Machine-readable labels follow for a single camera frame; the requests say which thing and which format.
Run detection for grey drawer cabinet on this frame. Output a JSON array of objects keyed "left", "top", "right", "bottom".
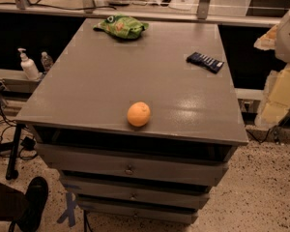
[{"left": 17, "top": 19, "right": 247, "bottom": 224}]

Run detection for green chip bag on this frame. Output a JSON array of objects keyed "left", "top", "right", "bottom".
[{"left": 93, "top": 14, "right": 149, "bottom": 40}]

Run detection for orange fruit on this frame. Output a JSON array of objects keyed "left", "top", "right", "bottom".
[{"left": 127, "top": 101, "right": 151, "bottom": 127}]

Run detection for white pump dispenser bottle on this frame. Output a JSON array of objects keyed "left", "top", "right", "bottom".
[{"left": 18, "top": 48, "right": 40, "bottom": 80}]

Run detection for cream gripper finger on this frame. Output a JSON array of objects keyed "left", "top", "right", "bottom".
[
  {"left": 253, "top": 25, "right": 277, "bottom": 50},
  {"left": 254, "top": 64, "right": 290, "bottom": 129}
]

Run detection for blue tape cross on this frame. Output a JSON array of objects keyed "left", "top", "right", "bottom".
[{"left": 56, "top": 190, "right": 81, "bottom": 228}]

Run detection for clear plastic water bottle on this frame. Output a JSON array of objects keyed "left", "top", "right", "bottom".
[{"left": 41, "top": 51, "right": 53, "bottom": 72}]

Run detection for black floor cables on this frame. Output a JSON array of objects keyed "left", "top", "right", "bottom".
[{"left": 0, "top": 80, "right": 39, "bottom": 161}]

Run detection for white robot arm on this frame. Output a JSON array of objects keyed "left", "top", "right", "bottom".
[{"left": 254, "top": 10, "right": 290, "bottom": 129}]

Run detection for brown trouser leg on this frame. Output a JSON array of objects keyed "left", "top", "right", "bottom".
[{"left": 0, "top": 183, "right": 29, "bottom": 221}]

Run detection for dark blue snack packet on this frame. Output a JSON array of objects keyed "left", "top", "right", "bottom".
[{"left": 186, "top": 52, "right": 224, "bottom": 73}]

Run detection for metal workbench frame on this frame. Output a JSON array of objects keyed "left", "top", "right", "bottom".
[{"left": 0, "top": 0, "right": 281, "bottom": 27}]

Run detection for black shoe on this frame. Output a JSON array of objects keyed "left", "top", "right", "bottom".
[{"left": 8, "top": 177, "right": 48, "bottom": 232}]

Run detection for black table leg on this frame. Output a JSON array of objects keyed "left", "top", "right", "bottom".
[{"left": 6, "top": 124, "right": 23, "bottom": 180}]

